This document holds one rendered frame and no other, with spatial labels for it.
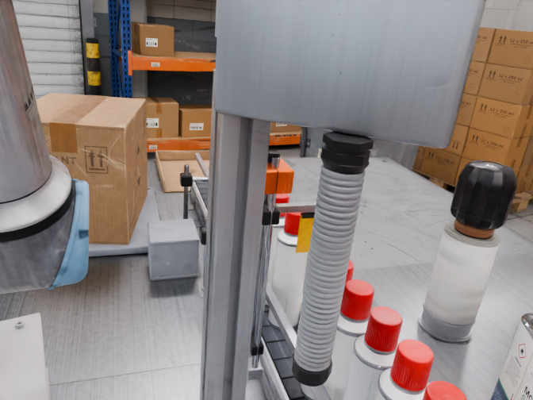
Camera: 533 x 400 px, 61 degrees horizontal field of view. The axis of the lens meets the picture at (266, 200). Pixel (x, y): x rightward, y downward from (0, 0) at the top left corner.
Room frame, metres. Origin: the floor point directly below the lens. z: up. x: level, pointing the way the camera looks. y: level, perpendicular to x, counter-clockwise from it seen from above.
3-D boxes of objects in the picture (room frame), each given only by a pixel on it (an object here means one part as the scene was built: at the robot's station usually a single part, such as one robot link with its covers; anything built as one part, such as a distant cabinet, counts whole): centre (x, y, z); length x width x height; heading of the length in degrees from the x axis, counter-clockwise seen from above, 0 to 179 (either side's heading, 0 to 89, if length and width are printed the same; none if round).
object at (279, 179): (0.51, -0.03, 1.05); 0.10 x 0.04 x 0.33; 109
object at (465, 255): (0.66, -0.33, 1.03); 0.09 x 0.09 x 0.30
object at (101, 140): (1.01, 0.44, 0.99); 0.30 x 0.24 x 0.27; 8
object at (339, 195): (0.30, -0.05, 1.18); 0.04 x 0.04 x 0.21
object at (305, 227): (0.54, -0.06, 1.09); 0.03 x 0.01 x 0.06; 109
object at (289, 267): (0.63, -0.05, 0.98); 0.05 x 0.05 x 0.20
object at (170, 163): (1.43, 0.24, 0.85); 0.30 x 0.26 x 0.04; 19
